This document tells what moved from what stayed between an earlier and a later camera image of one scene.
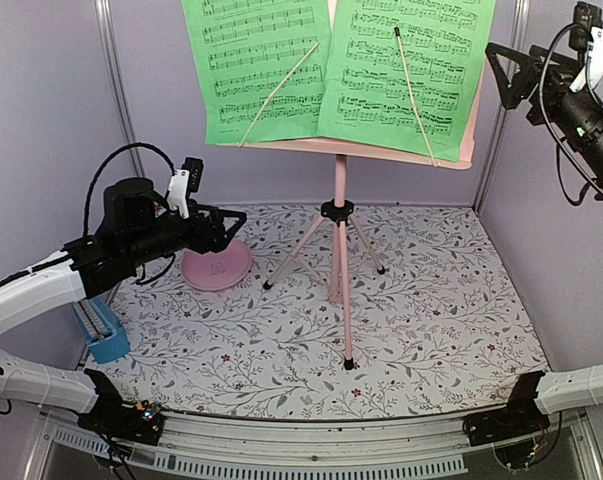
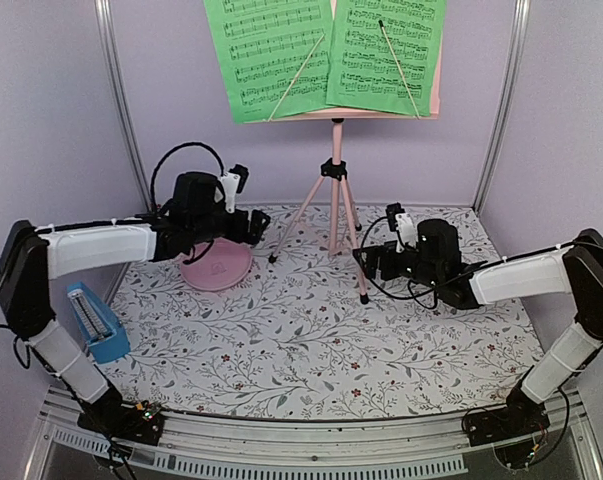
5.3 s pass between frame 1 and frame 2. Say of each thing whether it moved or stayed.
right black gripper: moved
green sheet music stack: moved
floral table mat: stayed
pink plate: stayed
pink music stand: moved
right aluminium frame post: stayed
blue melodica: stayed
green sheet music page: moved
